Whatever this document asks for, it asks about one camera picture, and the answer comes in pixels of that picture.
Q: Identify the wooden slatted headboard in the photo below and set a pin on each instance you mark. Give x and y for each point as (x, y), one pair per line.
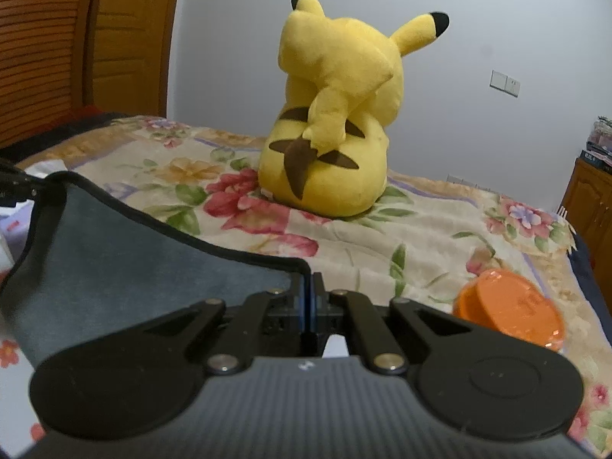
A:
(38, 48)

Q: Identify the wooden door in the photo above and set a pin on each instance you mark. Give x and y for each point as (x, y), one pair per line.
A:
(134, 33)

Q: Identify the dark blue cloth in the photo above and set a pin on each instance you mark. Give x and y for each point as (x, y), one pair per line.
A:
(593, 272)

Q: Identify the wooden cabinet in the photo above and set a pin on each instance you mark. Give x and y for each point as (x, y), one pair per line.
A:
(590, 210)

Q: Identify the floral blanket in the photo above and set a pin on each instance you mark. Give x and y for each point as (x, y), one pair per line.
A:
(411, 244)

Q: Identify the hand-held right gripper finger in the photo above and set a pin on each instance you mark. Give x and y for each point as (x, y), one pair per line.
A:
(306, 302)
(316, 302)

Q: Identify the stack of books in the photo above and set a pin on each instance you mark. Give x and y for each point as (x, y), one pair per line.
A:
(600, 148)

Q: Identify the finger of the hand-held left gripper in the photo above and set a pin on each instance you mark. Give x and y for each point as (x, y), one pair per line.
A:
(18, 182)

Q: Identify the grey towel with black edge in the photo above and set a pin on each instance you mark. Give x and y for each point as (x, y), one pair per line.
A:
(119, 258)

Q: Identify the white wall switch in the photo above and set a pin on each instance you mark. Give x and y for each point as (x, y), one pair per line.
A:
(505, 83)

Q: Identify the orange round plastic lid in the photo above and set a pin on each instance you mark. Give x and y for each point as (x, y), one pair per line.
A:
(509, 308)

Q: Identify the yellow plush toy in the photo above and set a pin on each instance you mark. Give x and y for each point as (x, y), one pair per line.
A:
(330, 119)

